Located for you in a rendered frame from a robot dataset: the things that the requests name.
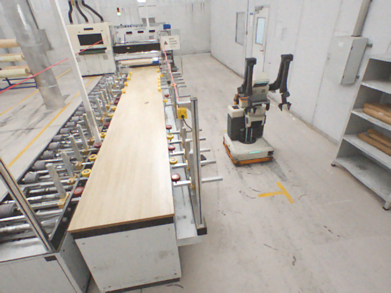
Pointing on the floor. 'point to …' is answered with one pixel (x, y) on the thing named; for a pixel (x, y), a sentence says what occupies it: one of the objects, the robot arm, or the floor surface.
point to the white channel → (77, 64)
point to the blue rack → (16, 84)
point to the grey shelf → (372, 165)
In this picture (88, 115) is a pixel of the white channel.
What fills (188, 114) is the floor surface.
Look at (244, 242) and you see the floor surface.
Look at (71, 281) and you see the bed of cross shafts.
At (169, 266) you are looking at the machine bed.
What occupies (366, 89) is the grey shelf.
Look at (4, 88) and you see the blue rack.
